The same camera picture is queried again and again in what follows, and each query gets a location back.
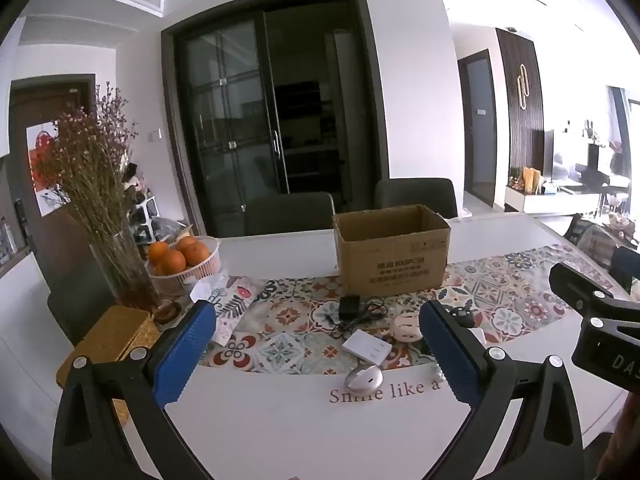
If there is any round white plug socket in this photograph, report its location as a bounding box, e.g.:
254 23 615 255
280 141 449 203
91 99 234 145
389 312 426 344

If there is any small white box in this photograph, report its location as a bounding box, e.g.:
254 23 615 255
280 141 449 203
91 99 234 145
342 329 394 364

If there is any brown wooden door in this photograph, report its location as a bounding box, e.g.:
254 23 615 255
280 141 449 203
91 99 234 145
9 74 97 281

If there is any white television cabinet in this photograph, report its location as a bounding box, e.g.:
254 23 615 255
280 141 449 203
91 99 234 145
504 180 607 217

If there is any white cluttered shelf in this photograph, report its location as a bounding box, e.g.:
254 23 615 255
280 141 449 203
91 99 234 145
124 162 162 242

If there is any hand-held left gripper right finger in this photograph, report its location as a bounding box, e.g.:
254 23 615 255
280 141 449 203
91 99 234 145
419 300 585 480

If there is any patterned tissue packet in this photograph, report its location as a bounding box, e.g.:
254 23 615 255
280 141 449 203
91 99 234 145
212 275 267 319

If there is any red and white door poster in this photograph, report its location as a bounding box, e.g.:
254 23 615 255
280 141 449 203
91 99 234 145
26 121 72 218

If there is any black framed glass sliding door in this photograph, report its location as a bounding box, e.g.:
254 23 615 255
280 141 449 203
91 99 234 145
161 0 391 239

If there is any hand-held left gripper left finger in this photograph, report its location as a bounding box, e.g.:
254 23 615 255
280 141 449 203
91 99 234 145
51 300 218 480

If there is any silver computer mouse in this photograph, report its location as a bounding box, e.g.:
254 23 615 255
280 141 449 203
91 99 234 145
345 365 385 394

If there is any dark dining chair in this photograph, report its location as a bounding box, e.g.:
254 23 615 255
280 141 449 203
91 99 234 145
373 178 459 220
244 191 337 237

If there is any dark hallway door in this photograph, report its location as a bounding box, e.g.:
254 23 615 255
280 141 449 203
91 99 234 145
457 49 499 209

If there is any black power adapter with cable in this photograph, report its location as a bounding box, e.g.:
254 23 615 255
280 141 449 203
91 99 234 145
322 295 398 340

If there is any dried flower bouquet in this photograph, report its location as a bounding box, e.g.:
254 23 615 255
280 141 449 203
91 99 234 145
31 82 142 241

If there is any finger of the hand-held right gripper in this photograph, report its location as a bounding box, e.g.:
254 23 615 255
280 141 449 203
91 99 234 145
610 246 640 292
548 262 617 313

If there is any white fruit basket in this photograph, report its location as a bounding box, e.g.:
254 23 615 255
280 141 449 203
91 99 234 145
145 235 222 297

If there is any brown cardboard box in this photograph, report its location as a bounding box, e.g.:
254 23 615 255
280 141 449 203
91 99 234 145
332 204 452 299

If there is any dark slatted wall panel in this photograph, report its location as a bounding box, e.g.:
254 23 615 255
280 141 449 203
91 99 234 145
495 27 546 177

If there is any pile of oranges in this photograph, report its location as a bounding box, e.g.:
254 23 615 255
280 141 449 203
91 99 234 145
148 236 212 277

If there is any person's right forearm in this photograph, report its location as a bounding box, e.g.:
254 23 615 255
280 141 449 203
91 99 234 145
597 394 640 480

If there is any chair with patterned cushion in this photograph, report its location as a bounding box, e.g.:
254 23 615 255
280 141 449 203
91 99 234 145
564 212 620 262

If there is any woven straw tissue box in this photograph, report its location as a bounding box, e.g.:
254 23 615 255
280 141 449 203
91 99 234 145
56 305 162 428

